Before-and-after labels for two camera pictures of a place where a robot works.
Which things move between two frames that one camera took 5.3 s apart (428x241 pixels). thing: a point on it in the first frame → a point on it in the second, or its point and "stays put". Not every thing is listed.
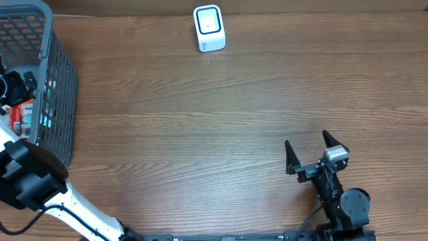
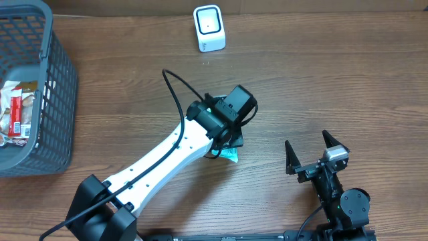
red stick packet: (15, 119) stays put
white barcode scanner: (210, 29) stays put
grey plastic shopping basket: (28, 42) stays put
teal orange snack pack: (27, 109) → (229, 152)
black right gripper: (312, 168) stays put
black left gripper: (17, 87) → (235, 141)
